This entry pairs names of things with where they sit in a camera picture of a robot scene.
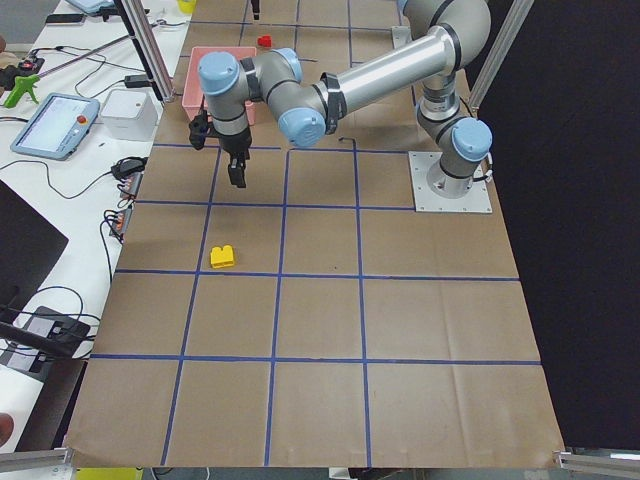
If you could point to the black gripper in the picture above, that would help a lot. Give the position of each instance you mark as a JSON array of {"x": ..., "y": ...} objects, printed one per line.
[{"x": 234, "y": 145}]

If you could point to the yellow toy block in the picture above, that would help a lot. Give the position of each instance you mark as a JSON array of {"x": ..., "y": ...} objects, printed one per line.
[{"x": 222, "y": 256}]

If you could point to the red toy block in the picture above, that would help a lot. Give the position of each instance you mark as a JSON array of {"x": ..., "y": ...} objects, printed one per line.
[{"x": 265, "y": 41}]

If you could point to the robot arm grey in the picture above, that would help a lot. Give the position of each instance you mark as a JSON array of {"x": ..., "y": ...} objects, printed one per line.
[{"x": 445, "y": 36}]

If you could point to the pink plastic box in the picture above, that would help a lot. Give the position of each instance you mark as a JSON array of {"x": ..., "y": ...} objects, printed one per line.
[{"x": 193, "y": 97}]

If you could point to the white square box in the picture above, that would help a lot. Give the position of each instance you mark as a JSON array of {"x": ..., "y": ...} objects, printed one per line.
[{"x": 129, "y": 115}]

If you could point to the black power adapter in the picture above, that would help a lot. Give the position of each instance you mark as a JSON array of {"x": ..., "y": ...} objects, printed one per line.
[{"x": 136, "y": 81}]

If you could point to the teach pendant tablet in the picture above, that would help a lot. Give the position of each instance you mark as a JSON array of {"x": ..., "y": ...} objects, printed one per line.
[{"x": 57, "y": 128}]

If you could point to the black laptop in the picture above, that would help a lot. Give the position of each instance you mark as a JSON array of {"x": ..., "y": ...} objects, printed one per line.
[{"x": 30, "y": 248}]

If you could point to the green plastic clamp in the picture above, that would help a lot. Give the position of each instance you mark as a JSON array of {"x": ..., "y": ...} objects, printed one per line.
[{"x": 22, "y": 85}]

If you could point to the black phone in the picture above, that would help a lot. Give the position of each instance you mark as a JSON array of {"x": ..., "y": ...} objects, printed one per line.
[{"x": 65, "y": 19}]

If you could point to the aluminium frame post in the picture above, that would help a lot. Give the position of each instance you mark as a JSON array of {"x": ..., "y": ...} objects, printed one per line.
[{"x": 141, "y": 34}]

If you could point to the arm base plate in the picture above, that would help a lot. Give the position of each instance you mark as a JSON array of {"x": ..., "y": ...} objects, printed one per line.
[{"x": 436, "y": 192}]

